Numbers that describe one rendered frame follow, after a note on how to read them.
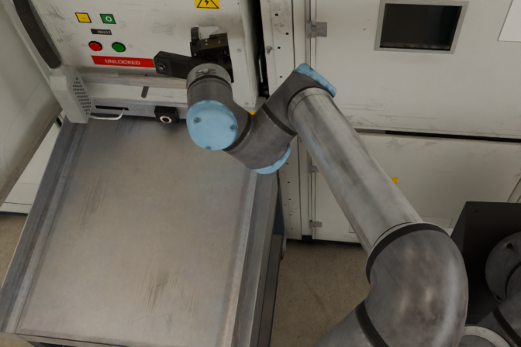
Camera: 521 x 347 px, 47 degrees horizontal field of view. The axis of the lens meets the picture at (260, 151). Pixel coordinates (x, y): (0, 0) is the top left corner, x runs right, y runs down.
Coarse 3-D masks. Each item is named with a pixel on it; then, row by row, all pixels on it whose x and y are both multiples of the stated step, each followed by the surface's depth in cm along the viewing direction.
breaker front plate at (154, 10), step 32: (64, 0) 137; (96, 0) 136; (128, 0) 134; (160, 0) 133; (192, 0) 132; (224, 0) 130; (64, 32) 146; (128, 32) 143; (160, 32) 142; (224, 32) 139; (96, 64) 156; (96, 96) 168; (128, 96) 166; (160, 96) 164
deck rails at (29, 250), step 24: (72, 144) 169; (48, 168) 159; (48, 192) 160; (48, 216) 157; (24, 240) 149; (240, 240) 150; (24, 264) 150; (240, 264) 146; (24, 288) 147; (240, 288) 138; (0, 312) 141; (240, 312) 140
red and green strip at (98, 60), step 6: (96, 60) 154; (102, 60) 154; (108, 60) 153; (114, 60) 153; (120, 60) 153; (126, 60) 152; (132, 60) 152; (138, 60) 152; (144, 60) 151; (150, 60) 151; (126, 66) 154; (132, 66) 154; (138, 66) 154; (144, 66) 153; (150, 66) 153
